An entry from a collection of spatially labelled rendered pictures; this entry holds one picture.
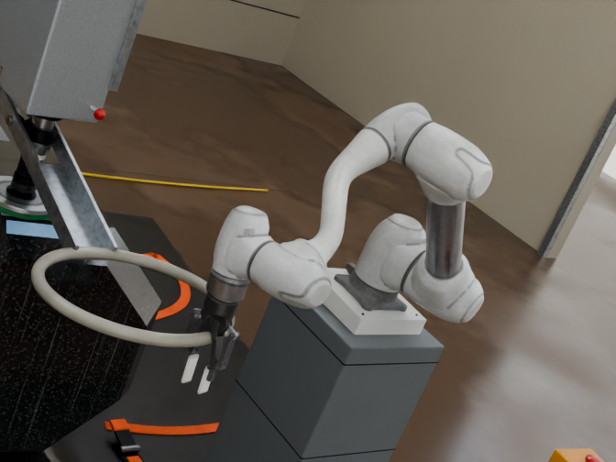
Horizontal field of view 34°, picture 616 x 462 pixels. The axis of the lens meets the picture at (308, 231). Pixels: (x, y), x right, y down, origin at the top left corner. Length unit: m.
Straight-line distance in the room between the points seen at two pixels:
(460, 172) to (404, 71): 6.32
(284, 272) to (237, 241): 0.14
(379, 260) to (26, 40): 1.17
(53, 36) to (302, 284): 0.99
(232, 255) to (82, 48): 0.80
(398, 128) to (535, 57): 5.39
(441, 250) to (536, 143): 4.99
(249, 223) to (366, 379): 0.98
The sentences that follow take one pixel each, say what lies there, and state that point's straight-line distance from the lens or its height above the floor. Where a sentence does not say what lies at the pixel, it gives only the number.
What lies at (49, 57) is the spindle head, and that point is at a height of 1.29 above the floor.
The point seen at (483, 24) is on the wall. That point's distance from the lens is 8.22.
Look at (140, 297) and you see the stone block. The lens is 3.09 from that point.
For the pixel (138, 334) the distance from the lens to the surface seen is 2.21.
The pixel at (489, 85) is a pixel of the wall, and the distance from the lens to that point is 8.05.
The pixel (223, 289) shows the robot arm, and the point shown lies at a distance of 2.23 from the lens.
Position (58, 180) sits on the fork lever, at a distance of 2.80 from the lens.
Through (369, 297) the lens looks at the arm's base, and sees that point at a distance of 3.05.
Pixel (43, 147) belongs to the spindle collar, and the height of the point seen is 1.02.
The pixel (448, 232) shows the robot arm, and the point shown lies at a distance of 2.67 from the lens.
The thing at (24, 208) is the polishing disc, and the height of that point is 0.85.
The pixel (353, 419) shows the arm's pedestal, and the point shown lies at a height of 0.54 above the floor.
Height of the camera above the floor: 2.01
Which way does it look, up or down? 20 degrees down
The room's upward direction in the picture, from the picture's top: 23 degrees clockwise
